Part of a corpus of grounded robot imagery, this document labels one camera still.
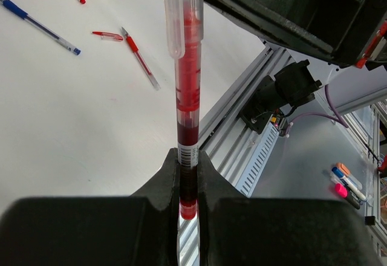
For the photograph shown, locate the clear marker cap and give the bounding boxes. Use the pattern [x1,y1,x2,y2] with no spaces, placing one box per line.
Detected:
[164,0,204,60]

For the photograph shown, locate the aluminium rail base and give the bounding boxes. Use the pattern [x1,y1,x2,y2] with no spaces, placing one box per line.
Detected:
[178,41,294,266]

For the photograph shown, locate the red pen cap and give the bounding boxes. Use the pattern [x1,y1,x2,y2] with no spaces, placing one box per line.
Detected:
[91,31,123,42]

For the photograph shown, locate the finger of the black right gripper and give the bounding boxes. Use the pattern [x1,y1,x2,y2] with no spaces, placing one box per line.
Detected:
[205,0,386,67]

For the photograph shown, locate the white slotted cable duct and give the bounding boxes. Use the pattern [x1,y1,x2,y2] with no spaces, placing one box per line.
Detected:
[235,123,279,198]

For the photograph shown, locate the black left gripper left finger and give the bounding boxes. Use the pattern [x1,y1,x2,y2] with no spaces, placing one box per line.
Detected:
[1,149,180,265]

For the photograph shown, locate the coloured markers under table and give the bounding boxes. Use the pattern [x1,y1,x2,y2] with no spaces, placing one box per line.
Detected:
[330,163,367,210]

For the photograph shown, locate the red marker pen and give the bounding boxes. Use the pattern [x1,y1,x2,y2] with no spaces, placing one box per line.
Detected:
[175,3,203,220]

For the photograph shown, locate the blue ballpoint pen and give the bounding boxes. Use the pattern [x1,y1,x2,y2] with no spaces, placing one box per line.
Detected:
[1,0,81,56]

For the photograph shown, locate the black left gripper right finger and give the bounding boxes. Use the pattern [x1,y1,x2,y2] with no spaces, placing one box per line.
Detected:
[197,152,381,265]

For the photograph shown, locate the red gel pen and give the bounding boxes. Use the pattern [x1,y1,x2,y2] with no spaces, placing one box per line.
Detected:
[121,27,160,91]

